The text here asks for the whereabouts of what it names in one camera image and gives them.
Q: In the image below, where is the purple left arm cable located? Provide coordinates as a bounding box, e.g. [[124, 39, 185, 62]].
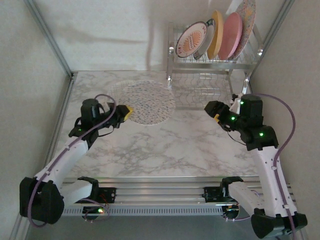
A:
[[26, 93, 118, 228]]

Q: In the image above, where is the grey slotted cable duct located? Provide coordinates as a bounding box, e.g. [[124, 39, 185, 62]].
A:
[[61, 204, 241, 218]]

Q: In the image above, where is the pink plate bear print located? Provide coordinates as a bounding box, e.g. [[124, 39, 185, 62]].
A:
[[217, 11, 244, 61]]

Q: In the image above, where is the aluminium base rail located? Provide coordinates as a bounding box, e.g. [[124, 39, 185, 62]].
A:
[[62, 175, 298, 210]]

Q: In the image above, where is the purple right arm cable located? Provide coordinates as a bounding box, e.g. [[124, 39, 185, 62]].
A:
[[254, 92, 301, 240]]

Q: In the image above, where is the aluminium table side rail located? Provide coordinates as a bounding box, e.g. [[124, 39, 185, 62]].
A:
[[8, 71, 78, 240]]

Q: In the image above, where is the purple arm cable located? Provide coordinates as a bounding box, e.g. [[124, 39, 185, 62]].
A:
[[26, 93, 118, 228], [254, 92, 301, 240]]

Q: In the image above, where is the white plate blue patterned rim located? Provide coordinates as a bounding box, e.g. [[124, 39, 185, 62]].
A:
[[193, 18, 217, 61]]

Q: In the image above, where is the white plate orange sunburst print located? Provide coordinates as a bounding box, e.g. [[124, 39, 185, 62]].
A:
[[175, 21, 209, 59]]

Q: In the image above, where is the white plate blue speckle pattern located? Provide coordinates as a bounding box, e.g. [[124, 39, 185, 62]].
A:
[[119, 83, 177, 127]]

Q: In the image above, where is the aluminium frame post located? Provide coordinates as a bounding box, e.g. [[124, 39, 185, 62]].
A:
[[243, 0, 297, 101], [26, 0, 75, 77]]

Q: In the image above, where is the yellow plate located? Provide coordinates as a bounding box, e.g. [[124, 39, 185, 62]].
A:
[[206, 9, 225, 60]]

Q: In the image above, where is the steel wire dish rack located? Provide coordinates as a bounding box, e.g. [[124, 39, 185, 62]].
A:
[[166, 21, 265, 111]]

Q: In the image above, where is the plate with colourful squiggle pattern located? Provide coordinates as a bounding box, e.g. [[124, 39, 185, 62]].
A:
[[226, 0, 257, 61]]

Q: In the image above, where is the white plate grid pattern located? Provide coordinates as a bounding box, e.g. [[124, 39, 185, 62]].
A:
[[106, 80, 161, 106]]

